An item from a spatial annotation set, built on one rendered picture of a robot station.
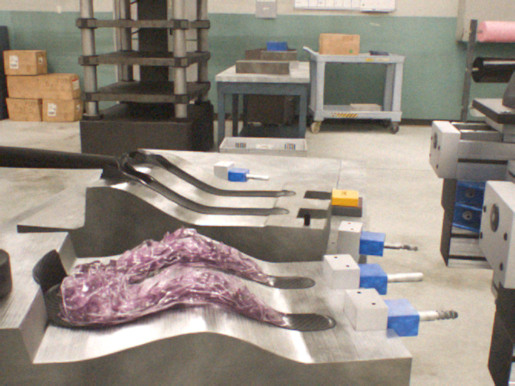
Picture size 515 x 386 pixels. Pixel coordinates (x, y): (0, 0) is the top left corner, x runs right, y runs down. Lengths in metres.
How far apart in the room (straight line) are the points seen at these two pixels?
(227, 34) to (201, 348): 6.85
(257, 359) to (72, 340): 0.19
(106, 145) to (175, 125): 0.61
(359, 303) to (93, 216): 0.47
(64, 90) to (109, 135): 2.60
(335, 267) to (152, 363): 0.28
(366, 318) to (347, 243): 0.34
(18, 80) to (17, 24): 0.77
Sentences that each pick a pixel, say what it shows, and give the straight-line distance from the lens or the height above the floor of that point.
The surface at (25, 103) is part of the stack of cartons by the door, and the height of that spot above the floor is 0.22.
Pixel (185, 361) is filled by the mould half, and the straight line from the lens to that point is 0.60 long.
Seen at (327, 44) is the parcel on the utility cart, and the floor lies 0.97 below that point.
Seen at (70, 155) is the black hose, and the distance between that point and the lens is 1.38.
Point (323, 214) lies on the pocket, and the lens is 0.98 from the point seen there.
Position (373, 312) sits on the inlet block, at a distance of 0.68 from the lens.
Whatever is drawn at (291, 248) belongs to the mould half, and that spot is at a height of 0.85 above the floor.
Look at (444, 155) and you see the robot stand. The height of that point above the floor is 0.95.
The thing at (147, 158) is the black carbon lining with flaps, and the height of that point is 0.94.
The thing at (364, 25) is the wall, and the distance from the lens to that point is 7.33.
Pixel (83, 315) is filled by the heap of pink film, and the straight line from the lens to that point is 0.67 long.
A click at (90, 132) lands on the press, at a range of 5.04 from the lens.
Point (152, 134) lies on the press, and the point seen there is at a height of 0.31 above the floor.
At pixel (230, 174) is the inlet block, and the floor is 0.83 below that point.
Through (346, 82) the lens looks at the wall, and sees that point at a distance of 7.34.
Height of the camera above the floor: 1.18
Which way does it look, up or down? 16 degrees down
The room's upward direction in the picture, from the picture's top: 1 degrees clockwise
